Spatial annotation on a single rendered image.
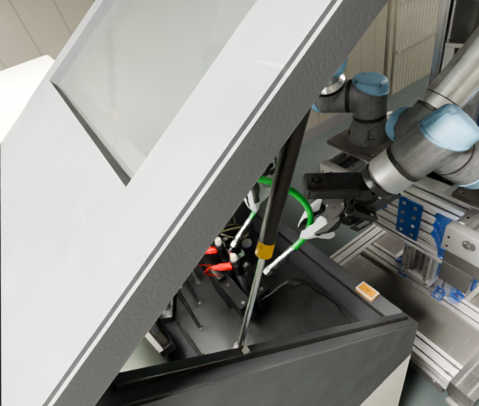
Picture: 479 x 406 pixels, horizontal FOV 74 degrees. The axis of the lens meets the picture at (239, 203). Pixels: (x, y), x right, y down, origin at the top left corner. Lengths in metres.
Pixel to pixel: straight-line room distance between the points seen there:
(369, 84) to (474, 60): 0.51
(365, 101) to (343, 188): 0.66
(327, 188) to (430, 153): 0.16
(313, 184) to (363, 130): 0.70
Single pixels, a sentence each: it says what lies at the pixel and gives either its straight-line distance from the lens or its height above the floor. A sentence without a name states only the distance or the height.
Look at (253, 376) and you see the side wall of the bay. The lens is 0.45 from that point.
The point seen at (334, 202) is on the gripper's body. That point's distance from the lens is 0.64.
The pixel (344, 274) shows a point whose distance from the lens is 0.95.
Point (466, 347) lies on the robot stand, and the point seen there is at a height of 0.21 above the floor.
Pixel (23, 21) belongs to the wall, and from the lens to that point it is 2.28.
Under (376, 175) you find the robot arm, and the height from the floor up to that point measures 1.37.
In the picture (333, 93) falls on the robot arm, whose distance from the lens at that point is 1.20.
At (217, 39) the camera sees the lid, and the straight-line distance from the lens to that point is 0.35.
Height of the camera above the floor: 1.72
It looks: 39 degrees down
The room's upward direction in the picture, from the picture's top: 17 degrees counter-clockwise
